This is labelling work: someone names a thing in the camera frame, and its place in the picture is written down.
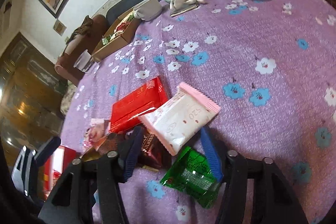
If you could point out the brown gold sesame packet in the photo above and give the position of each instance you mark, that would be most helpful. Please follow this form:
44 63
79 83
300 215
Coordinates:
153 155

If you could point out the clear plastic cup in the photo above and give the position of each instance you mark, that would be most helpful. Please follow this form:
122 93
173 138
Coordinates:
84 62

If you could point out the small wall plaque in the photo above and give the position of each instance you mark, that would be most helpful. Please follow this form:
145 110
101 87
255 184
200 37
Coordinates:
59 27

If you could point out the cardboard box of snacks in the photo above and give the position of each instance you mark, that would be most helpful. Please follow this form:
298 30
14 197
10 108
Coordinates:
119 35

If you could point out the brown armchair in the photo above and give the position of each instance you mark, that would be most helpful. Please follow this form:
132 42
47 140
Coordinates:
85 37

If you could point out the leopard print blanket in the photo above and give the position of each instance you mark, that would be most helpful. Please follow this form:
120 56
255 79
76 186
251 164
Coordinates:
67 98

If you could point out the green snack packet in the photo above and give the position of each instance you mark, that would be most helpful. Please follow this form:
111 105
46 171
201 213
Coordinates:
191 174

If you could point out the white cloth bundle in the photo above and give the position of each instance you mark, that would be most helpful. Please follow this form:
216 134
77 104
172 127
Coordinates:
178 7

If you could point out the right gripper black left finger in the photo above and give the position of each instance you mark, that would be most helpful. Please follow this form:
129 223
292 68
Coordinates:
71 199

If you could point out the wooden glass cabinet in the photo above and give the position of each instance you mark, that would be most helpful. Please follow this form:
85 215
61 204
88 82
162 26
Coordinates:
31 93

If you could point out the red white gift box tray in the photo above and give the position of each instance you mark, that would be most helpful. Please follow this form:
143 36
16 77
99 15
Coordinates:
55 165

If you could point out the white ceramic mug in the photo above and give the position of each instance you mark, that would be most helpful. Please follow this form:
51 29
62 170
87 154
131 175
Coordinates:
147 10

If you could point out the pink white snack packet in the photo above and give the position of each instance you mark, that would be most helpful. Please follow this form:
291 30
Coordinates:
180 118

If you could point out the red rectangular snack box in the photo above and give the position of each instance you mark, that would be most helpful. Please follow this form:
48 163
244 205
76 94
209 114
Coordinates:
143 100

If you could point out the pink small snack packet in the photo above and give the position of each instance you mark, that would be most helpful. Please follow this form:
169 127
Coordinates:
97 129

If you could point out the purple floral tablecloth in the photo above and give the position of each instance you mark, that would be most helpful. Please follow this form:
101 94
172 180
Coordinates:
269 65

